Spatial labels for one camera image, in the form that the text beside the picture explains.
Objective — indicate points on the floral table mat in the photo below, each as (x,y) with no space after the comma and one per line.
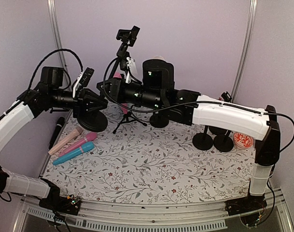
(133,163)

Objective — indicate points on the short pink microphone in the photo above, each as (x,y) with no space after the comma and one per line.
(87,138)

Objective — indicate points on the right aluminium frame post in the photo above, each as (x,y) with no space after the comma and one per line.
(245,48)

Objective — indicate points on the black microphone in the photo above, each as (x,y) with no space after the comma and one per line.
(59,124)

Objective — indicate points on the orange patterned small bowl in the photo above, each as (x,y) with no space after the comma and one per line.
(242,141)

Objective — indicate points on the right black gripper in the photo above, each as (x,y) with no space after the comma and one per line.
(114,94)

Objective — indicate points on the front aluminium rail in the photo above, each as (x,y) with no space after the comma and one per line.
(186,217)

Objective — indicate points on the tall pink microphone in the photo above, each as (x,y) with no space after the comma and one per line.
(124,105)

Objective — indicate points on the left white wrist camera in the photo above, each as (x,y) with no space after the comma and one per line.
(82,81)

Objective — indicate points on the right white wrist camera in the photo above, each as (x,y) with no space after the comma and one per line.
(129,67)

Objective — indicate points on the black tripod shock-mount stand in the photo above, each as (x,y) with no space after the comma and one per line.
(128,118)

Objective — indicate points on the aluminium frame post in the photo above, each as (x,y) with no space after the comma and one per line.
(57,39)
(245,48)

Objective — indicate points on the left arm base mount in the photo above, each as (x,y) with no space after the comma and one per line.
(57,203)

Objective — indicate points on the left aluminium frame post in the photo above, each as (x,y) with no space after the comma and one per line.
(57,39)

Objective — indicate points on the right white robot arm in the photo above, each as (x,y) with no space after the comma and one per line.
(157,92)

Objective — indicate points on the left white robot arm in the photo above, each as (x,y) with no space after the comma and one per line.
(27,107)

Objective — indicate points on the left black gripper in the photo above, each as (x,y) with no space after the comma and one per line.
(82,102)

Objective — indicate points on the beige microphone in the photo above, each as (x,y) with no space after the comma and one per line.
(72,135)
(158,57)

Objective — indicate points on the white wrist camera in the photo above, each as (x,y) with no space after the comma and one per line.
(129,67)
(82,81)

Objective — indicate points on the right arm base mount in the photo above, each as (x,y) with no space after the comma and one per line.
(245,204)

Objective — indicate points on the round stand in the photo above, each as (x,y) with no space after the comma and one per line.
(128,37)
(203,141)
(223,142)
(158,121)
(226,97)

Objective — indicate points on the blue microphone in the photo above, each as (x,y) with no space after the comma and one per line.
(80,150)

